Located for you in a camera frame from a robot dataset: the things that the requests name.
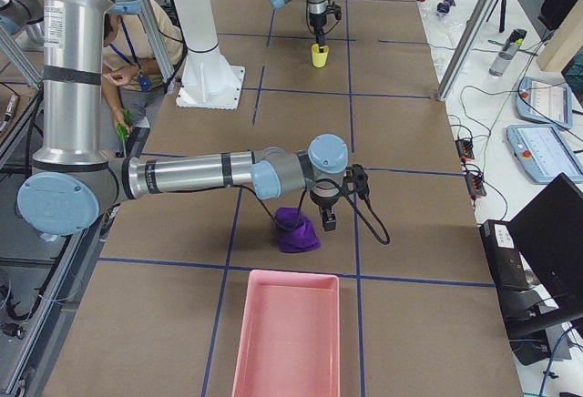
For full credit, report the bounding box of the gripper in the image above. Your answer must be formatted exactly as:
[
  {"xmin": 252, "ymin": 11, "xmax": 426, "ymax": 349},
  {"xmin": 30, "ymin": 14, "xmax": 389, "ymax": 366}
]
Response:
[
  {"xmin": 310, "ymin": 178, "xmax": 342, "ymax": 232},
  {"xmin": 307, "ymin": 1, "xmax": 327, "ymax": 53}
]

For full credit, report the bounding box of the yellow plastic cup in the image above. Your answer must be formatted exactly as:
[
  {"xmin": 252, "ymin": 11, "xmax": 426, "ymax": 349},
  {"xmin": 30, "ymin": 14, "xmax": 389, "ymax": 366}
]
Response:
[{"xmin": 311, "ymin": 44, "xmax": 329, "ymax": 68}]

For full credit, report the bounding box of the purple cloth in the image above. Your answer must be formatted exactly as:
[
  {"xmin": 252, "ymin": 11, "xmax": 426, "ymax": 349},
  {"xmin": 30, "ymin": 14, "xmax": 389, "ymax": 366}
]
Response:
[{"xmin": 275, "ymin": 207, "xmax": 321, "ymax": 253}]

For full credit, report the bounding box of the black box device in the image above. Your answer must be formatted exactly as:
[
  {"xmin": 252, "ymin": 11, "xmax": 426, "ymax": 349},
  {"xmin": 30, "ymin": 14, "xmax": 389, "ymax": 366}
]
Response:
[{"xmin": 479, "ymin": 219, "xmax": 529, "ymax": 291}]

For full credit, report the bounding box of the pink plastic tray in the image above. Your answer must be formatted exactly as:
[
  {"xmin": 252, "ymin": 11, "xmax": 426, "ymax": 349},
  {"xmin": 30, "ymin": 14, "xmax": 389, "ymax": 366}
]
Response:
[{"xmin": 232, "ymin": 270, "xmax": 341, "ymax": 396}]

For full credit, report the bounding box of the near orange connector block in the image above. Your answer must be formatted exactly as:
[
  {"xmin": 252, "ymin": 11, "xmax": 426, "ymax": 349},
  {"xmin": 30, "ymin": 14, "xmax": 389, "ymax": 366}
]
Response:
[{"xmin": 465, "ymin": 170, "xmax": 486, "ymax": 199}]

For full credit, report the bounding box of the orange connector block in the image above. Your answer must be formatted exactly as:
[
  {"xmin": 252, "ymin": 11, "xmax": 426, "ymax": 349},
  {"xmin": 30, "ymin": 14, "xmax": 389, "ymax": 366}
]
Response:
[
  {"xmin": 455, "ymin": 138, "xmax": 475, "ymax": 163},
  {"xmin": 465, "ymin": 170, "xmax": 486, "ymax": 199}
]

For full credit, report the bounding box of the far orange connector block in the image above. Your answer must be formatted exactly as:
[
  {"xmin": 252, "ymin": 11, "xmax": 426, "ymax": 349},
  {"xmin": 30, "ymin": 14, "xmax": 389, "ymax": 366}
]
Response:
[{"xmin": 455, "ymin": 138, "xmax": 475, "ymax": 163}]

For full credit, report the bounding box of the clear water bottle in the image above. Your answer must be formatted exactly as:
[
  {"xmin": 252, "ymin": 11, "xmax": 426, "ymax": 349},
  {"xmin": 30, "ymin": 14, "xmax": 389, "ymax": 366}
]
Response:
[{"xmin": 488, "ymin": 28, "xmax": 527, "ymax": 76}]

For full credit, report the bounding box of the seated person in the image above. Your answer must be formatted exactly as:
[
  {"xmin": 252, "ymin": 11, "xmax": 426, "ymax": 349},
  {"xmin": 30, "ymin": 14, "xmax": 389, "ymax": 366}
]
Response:
[{"xmin": 99, "ymin": 14, "xmax": 166, "ymax": 157}]

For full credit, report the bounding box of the black monitor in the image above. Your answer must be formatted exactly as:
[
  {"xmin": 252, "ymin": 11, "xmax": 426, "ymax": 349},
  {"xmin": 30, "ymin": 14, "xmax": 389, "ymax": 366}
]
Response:
[{"xmin": 508, "ymin": 173, "xmax": 582, "ymax": 301}]

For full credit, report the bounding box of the near teach pendant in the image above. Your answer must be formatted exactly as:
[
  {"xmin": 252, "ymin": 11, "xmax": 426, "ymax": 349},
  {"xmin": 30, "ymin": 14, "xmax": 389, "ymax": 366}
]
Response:
[{"xmin": 506, "ymin": 124, "xmax": 582, "ymax": 184}]

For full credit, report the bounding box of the teach pendant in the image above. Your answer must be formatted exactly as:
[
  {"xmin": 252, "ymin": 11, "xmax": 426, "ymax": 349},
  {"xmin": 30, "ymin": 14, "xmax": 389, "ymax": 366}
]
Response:
[
  {"xmin": 516, "ymin": 76, "xmax": 573, "ymax": 129},
  {"xmin": 506, "ymin": 124, "xmax": 582, "ymax": 184}
]

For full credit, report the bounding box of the far teach pendant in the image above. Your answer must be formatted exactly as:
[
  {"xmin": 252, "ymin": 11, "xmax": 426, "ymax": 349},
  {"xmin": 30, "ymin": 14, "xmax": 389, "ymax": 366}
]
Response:
[{"xmin": 516, "ymin": 76, "xmax": 573, "ymax": 129}]

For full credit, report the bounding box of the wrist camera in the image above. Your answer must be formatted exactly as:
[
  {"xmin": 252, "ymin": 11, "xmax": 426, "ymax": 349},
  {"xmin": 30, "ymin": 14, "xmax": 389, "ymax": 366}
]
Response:
[
  {"xmin": 343, "ymin": 164, "xmax": 370, "ymax": 202},
  {"xmin": 326, "ymin": 0, "xmax": 342, "ymax": 22}
]

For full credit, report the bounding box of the black camera cable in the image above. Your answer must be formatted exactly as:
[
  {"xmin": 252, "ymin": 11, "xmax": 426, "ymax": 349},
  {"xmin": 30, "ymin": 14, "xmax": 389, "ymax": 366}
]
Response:
[{"xmin": 245, "ymin": 177, "xmax": 392, "ymax": 247}]

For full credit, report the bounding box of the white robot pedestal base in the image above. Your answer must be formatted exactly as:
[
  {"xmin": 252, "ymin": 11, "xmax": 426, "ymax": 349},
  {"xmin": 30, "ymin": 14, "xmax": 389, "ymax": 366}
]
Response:
[{"xmin": 174, "ymin": 0, "xmax": 245, "ymax": 110}]

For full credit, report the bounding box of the aluminium frame post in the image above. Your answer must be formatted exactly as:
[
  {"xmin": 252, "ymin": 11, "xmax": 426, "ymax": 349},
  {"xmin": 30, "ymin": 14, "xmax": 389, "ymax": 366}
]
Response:
[{"xmin": 436, "ymin": 0, "xmax": 496, "ymax": 102}]

